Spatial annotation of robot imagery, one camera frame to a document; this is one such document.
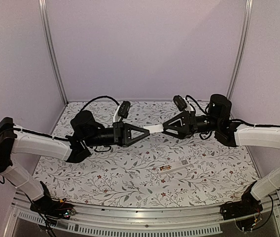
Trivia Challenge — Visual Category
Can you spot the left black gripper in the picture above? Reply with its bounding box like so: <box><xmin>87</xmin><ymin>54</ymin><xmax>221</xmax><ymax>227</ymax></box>
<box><xmin>83</xmin><ymin>121</ymin><xmax>149</xmax><ymax>148</ymax></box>

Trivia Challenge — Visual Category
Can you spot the white battery cover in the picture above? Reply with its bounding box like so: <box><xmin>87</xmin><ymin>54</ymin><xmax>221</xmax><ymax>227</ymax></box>
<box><xmin>143</xmin><ymin>124</ymin><xmax>164</xmax><ymax>134</ymax></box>

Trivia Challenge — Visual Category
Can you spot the white remote control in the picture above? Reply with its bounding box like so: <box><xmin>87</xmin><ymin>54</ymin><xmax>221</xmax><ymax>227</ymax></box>
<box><xmin>157</xmin><ymin>159</ymin><xmax>190</xmax><ymax>174</ymax></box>

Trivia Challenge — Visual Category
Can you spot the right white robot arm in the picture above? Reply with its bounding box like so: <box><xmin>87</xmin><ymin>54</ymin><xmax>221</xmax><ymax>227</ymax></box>
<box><xmin>163</xmin><ymin>94</ymin><xmax>280</xmax><ymax>215</ymax></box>

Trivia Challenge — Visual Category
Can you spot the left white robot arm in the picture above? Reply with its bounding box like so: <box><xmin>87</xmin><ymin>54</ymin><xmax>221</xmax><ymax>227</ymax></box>
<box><xmin>0</xmin><ymin>101</ymin><xmax>150</xmax><ymax>214</ymax></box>

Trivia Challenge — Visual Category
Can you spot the floral patterned table mat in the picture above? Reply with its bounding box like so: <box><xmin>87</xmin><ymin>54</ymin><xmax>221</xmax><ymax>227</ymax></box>
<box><xmin>25</xmin><ymin>100</ymin><xmax>263</xmax><ymax>208</ymax></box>

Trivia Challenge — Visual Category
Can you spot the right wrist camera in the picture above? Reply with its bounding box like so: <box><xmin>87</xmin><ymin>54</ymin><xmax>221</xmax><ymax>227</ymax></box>
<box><xmin>173</xmin><ymin>95</ymin><xmax>187</xmax><ymax>112</ymax></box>

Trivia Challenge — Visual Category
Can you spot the front aluminium rail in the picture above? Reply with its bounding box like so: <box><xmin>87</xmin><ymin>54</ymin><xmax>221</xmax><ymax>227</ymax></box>
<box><xmin>3</xmin><ymin>192</ymin><xmax>280</xmax><ymax>237</ymax></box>

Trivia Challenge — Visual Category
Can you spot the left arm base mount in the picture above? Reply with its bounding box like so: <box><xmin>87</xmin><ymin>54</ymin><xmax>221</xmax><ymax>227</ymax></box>
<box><xmin>30</xmin><ymin>181</ymin><xmax>76</xmax><ymax>220</ymax></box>

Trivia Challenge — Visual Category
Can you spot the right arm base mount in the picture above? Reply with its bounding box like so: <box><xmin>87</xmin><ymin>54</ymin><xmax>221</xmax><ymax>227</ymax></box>
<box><xmin>220</xmin><ymin>187</ymin><xmax>263</xmax><ymax>220</ymax></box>

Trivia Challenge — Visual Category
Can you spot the right aluminium frame post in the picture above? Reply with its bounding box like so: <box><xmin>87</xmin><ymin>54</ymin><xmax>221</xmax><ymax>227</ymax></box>
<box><xmin>226</xmin><ymin>0</ymin><xmax>253</xmax><ymax>100</ymax></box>

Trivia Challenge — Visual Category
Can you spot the aluminium frame post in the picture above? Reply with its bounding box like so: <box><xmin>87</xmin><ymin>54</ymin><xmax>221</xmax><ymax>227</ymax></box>
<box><xmin>38</xmin><ymin>0</ymin><xmax>69</xmax><ymax>105</ymax></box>
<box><xmin>226</xmin><ymin>0</ymin><xmax>253</xmax><ymax>100</ymax></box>

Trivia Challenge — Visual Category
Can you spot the left aluminium frame post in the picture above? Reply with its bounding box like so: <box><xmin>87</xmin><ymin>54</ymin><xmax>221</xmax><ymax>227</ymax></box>
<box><xmin>38</xmin><ymin>0</ymin><xmax>69</xmax><ymax>105</ymax></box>

